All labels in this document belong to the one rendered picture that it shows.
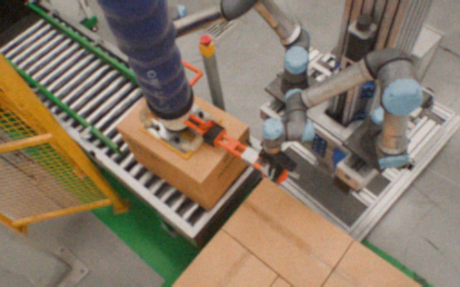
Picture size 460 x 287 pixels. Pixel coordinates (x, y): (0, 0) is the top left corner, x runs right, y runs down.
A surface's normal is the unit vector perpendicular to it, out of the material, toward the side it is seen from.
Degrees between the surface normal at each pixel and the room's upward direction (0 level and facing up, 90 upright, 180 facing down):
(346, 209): 0
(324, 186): 0
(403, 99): 82
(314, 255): 0
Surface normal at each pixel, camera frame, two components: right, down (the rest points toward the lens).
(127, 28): -0.04, 0.70
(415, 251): -0.09, -0.51
